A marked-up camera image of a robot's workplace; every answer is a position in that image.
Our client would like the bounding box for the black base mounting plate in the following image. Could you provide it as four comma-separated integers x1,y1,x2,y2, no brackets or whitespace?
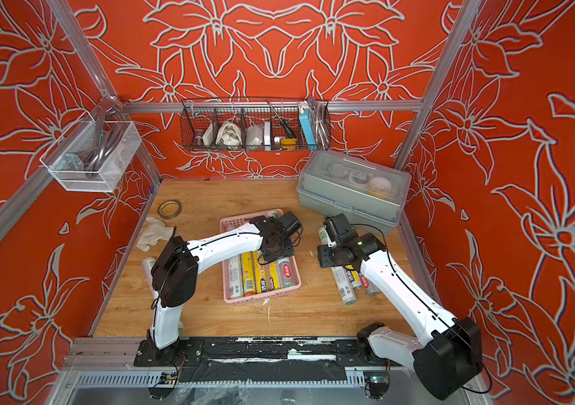
134,337,398,367

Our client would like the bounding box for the tape roll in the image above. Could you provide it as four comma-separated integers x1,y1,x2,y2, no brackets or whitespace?
157,199,182,219

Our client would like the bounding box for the clear plastic wall bin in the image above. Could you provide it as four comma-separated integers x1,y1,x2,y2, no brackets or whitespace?
40,120,141,193

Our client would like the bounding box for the yellow wrap roll long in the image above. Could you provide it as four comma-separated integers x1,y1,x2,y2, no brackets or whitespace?
241,252,256,296

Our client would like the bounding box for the black screwdriver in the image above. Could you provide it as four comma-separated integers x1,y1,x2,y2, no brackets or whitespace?
265,100,297,139

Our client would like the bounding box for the white green 300 wrap roll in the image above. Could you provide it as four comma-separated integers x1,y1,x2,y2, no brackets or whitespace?
142,258,158,299

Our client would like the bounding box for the black wire wall basket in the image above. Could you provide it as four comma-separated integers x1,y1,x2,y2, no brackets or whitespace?
180,98,332,152

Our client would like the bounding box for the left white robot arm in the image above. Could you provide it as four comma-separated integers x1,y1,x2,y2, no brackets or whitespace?
148,211,303,350

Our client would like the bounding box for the crumpled white cloth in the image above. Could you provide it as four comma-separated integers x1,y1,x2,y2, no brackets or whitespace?
136,216,175,251

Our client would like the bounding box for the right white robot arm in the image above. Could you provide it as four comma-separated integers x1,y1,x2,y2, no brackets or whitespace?
318,214,485,400

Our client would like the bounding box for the pink plastic basket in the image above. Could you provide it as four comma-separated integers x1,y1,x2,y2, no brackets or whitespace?
219,208,303,305

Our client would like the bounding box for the grey plastic toolbox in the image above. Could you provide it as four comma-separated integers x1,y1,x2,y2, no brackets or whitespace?
297,150,412,235

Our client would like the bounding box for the blue box in wire basket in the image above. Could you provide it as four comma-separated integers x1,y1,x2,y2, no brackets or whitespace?
297,101,318,151

